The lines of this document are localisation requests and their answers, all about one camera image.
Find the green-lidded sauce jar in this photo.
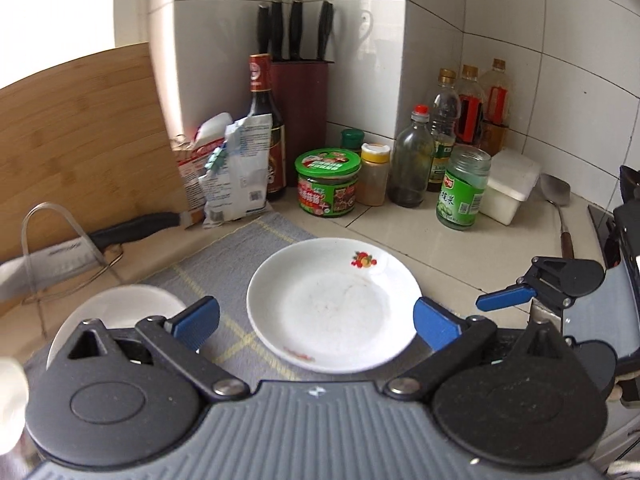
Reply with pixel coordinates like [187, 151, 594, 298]
[294, 149, 362, 218]

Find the orange bottle with red label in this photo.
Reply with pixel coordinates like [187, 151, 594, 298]
[479, 58, 512, 157]

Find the clear bottle with red cap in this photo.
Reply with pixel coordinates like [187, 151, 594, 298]
[389, 105, 435, 208]

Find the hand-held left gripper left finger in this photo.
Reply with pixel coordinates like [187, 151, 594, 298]
[60, 296, 250, 403]

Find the white plastic box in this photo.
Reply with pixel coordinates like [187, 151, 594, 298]
[481, 149, 542, 226]

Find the yellow-lidded spice jar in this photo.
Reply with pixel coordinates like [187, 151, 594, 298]
[356, 143, 391, 207]

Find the bamboo cutting board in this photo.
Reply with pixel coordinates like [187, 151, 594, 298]
[0, 42, 190, 266]

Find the small green-capped bottle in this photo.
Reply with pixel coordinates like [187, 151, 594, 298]
[341, 129, 364, 157]

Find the red-labelled dark bottle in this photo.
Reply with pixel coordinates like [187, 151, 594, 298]
[454, 65, 486, 148]

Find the white bowl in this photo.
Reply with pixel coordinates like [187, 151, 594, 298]
[46, 284, 187, 371]

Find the dark red knife block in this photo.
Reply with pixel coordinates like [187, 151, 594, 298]
[270, 60, 333, 188]

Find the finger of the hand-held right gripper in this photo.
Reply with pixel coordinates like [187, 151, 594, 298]
[475, 256, 576, 311]

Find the grey checked mat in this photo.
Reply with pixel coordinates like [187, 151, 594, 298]
[22, 211, 436, 386]

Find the metal spatula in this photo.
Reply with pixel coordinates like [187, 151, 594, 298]
[537, 174, 577, 259]

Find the green-labelled oil bottle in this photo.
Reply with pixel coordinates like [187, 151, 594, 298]
[426, 69, 462, 192]

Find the green-labelled glass jar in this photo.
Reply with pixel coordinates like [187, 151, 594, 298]
[436, 144, 493, 231]

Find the white plate with fruit print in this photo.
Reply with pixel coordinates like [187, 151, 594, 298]
[246, 237, 423, 374]

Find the white and blue food bag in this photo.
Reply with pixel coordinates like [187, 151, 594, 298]
[197, 114, 273, 228]

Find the red and white food bag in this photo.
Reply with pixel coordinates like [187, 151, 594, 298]
[172, 112, 236, 216]

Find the metal wire rack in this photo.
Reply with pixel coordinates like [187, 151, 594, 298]
[21, 202, 123, 306]

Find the black-handled kitchen knife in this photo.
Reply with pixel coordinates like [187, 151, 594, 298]
[0, 211, 182, 306]

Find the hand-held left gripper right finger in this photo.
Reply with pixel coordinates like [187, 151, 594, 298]
[384, 297, 576, 403]

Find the dark soy sauce bottle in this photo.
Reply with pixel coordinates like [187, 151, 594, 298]
[248, 53, 287, 202]

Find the white padded jacket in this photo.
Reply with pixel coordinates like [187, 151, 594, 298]
[0, 357, 26, 433]

